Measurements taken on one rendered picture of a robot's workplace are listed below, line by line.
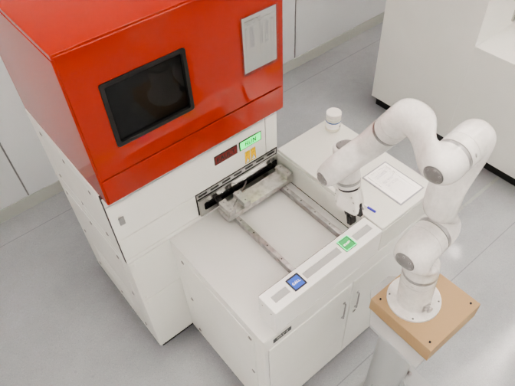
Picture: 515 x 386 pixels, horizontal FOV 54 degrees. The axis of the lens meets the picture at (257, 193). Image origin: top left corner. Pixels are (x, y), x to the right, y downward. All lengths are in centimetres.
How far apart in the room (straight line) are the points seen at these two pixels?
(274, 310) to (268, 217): 55
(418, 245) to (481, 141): 39
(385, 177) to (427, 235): 67
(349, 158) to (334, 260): 51
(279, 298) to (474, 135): 88
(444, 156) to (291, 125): 274
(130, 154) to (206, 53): 41
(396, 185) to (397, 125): 83
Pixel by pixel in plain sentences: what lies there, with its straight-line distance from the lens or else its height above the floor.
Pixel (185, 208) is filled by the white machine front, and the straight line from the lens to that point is 212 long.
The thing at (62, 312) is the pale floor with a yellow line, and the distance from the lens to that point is 313.
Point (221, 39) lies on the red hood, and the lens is 172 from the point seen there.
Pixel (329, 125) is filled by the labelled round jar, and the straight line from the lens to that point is 235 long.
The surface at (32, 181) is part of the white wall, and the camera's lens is 362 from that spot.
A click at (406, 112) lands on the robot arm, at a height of 170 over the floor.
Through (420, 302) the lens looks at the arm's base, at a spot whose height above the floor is 97.
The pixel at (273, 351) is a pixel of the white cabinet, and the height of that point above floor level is 70.
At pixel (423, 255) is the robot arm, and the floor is 129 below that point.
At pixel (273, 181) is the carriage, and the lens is 226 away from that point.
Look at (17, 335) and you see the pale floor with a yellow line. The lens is 316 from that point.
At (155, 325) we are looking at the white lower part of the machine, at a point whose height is 29.
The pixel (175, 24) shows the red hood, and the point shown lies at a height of 176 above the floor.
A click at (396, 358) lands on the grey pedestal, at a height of 56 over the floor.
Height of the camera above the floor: 251
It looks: 47 degrees down
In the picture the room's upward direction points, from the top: 3 degrees counter-clockwise
